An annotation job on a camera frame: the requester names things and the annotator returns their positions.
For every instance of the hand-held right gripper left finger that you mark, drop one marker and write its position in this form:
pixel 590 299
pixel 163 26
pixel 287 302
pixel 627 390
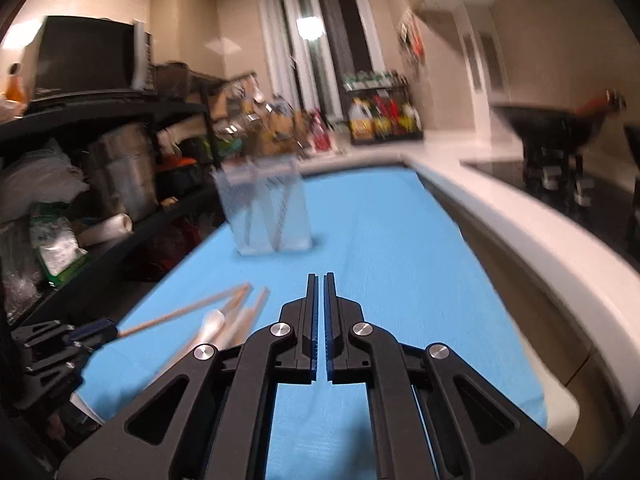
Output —
pixel 312 320

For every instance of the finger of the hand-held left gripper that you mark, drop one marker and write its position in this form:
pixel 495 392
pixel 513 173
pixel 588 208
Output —
pixel 95 330
pixel 60 370

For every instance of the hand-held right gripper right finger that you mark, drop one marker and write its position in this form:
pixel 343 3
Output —
pixel 331 320

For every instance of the tan wooden chopstick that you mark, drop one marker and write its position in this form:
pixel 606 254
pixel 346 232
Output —
pixel 185 311

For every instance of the clear plastic utensil holder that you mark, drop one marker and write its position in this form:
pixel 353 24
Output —
pixel 260 220

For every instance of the blue table cloth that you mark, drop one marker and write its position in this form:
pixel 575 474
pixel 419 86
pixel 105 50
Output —
pixel 390 270

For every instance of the green food packet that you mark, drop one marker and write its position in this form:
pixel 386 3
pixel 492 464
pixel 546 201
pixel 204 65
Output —
pixel 57 245

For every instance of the clear plastic bag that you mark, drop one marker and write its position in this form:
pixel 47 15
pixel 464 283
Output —
pixel 20 275

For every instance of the white ceramic spoon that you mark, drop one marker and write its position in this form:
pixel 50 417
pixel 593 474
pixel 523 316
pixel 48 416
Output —
pixel 210 322

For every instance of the white paper roll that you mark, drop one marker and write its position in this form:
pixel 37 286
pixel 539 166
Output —
pixel 107 227

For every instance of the stacked steel pot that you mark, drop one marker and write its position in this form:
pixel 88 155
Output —
pixel 122 175

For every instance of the white plastic bag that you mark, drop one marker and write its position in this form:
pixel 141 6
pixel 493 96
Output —
pixel 40 180

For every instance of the red lidded pot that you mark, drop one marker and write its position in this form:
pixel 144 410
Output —
pixel 182 170

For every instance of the red dish soap bottle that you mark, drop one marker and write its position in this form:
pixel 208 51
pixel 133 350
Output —
pixel 321 132

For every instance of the black spice rack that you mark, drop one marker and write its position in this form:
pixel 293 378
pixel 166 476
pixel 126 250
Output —
pixel 382 137

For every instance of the wooden cutting board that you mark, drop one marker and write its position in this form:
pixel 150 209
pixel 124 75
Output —
pixel 285 130

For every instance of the yellow label oil bottle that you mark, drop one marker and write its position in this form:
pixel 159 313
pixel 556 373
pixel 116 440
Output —
pixel 361 122

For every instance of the row of sauce bottles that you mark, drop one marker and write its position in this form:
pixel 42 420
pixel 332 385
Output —
pixel 397 117

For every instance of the black shelving rack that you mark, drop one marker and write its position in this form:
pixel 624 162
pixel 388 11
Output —
pixel 100 112

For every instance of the black gas stove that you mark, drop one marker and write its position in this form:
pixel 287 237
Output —
pixel 500 175

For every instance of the row of spice jars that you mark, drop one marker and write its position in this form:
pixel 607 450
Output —
pixel 372 80

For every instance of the orange plastic bag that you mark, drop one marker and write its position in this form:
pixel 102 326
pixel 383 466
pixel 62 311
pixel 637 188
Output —
pixel 15 85

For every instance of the white framed window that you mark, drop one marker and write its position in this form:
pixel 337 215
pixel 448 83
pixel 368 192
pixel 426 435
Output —
pixel 320 60

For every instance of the dark blender jar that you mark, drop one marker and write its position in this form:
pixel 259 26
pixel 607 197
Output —
pixel 172 80

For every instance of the black microwave oven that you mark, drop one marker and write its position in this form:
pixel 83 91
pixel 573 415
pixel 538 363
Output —
pixel 85 55

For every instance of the hanging kitchen tools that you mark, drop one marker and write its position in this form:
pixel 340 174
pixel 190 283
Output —
pixel 412 40

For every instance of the black frying pan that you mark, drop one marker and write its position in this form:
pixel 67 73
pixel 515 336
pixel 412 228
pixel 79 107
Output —
pixel 632 160

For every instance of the grey wall vent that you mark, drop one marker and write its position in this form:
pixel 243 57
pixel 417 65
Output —
pixel 471 62
pixel 491 60

